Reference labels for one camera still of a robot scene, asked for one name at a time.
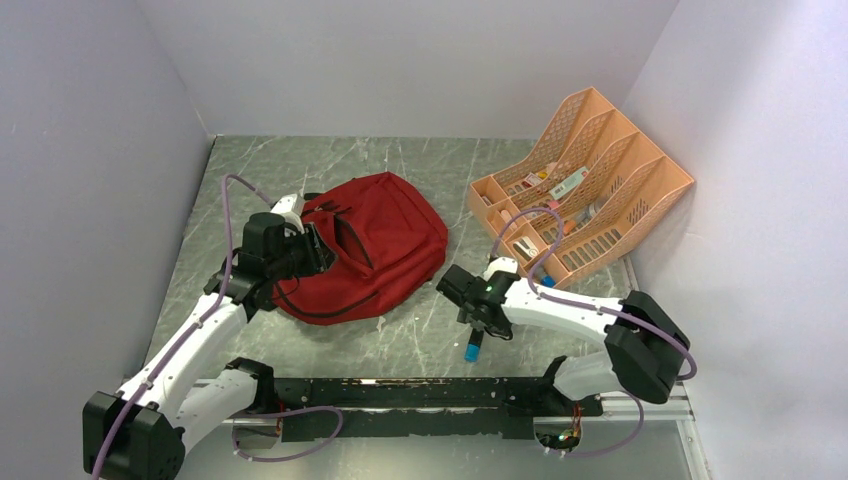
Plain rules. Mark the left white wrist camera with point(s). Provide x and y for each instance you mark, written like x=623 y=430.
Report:
x=290 y=208

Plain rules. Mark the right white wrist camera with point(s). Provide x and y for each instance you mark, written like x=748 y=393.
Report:
x=500 y=264

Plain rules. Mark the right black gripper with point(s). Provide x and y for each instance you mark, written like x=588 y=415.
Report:
x=464 y=314

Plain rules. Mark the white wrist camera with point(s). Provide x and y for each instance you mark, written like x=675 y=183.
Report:
x=500 y=264
x=290 y=208

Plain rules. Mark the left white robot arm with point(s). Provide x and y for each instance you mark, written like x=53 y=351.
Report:
x=192 y=344

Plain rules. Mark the orange plastic file organizer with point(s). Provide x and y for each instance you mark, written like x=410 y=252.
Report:
x=631 y=185

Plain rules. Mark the orange capped small item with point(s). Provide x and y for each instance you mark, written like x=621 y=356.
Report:
x=569 y=226

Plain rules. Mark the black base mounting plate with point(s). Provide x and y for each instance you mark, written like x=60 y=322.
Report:
x=395 y=408

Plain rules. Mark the aluminium rail frame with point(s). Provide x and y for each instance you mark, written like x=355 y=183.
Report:
x=554 y=434

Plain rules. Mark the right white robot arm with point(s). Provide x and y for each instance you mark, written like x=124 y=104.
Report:
x=640 y=349

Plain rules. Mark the pink eraser in organizer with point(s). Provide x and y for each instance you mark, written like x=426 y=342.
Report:
x=506 y=216

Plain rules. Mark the white green box in organizer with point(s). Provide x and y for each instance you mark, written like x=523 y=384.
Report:
x=566 y=186

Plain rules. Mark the blue black highlighter marker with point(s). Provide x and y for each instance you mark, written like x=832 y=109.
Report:
x=473 y=346

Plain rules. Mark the red student backpack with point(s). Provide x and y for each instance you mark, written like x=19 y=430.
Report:
x=387 y=240

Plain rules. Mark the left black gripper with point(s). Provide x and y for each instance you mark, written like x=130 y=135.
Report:
x=318 y=255

